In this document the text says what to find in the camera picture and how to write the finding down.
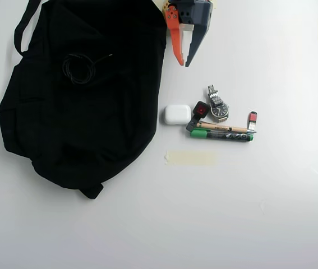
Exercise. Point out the red usb flash drive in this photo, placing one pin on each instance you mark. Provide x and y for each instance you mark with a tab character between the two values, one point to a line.
252	116

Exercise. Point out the white earbuds case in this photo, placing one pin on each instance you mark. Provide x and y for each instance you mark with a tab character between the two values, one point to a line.
176	114

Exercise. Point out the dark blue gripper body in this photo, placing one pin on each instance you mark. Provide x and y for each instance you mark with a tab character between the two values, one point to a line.
196	17

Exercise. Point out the wooden ballpoint pen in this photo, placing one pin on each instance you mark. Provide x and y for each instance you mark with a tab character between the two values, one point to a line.
226	128

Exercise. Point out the black tag with red square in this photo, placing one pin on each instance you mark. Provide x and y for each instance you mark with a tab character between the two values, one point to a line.
201	110

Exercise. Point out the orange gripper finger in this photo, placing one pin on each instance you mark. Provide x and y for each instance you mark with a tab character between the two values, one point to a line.
175	30

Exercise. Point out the black fabric bag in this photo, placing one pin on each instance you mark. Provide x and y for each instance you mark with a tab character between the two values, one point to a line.
77	126

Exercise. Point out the silver metal wristwatch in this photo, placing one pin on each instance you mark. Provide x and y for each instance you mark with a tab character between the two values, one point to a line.
219	111

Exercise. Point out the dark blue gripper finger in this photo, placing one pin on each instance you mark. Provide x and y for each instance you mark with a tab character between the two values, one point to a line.
196	42

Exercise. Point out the long beige masking tape strip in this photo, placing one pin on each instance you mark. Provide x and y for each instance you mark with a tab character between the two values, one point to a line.
191	157

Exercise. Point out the green marker pen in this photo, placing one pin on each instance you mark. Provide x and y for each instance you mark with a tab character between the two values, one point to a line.
220	136

